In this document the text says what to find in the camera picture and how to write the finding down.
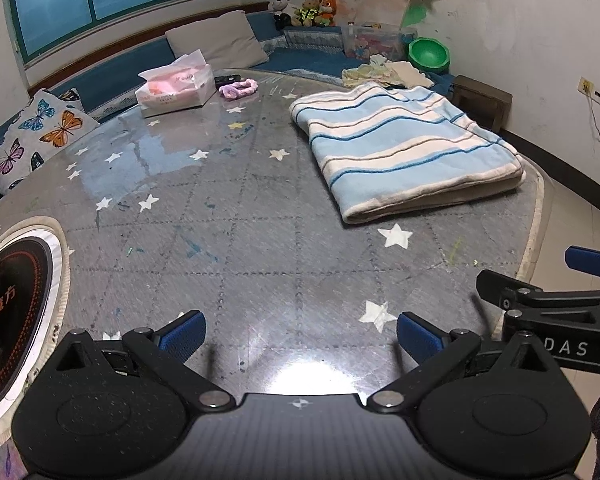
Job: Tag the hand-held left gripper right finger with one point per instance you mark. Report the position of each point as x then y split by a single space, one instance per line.
420 335

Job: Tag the large butterfly print pillow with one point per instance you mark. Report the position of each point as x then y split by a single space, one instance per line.
35 140

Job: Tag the round induction cooker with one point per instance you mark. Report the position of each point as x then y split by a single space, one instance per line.
10 310

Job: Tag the round table grey star cover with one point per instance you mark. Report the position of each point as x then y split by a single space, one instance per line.
260 220

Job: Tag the pink scrunchie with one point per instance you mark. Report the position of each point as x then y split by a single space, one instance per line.
237 88

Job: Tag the pile of cream clothes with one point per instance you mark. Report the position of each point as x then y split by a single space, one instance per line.
380 72

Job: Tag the beige pillow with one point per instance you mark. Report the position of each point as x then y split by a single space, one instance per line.
215 42

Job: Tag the panda plush toy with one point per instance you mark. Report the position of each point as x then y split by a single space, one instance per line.
281 10

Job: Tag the bear plush toy yellow vest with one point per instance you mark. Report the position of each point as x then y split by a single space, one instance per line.
306 12

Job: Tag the clear plastic storage box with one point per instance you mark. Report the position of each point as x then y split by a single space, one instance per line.
375 40

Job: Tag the green plastic bowl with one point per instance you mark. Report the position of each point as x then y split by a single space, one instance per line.
430 55

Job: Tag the blue bench sofa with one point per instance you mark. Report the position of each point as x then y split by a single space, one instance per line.
130 67

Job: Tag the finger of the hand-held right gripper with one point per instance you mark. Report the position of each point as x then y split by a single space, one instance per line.
545 300
592 262

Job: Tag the blue white striped towel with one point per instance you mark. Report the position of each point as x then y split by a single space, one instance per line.
405 150

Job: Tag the pink tissue pack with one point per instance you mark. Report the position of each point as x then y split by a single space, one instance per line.
175 87

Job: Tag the small brown wooden stool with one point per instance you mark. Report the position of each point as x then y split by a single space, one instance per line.
482 100

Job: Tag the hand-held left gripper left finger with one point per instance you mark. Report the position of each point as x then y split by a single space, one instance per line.
182 332

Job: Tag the small black remote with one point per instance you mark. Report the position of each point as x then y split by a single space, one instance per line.
227 79

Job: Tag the white wall socket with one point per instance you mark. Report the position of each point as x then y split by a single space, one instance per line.
591 91

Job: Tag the orange fox plush toy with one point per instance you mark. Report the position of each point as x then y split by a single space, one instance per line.
326 10

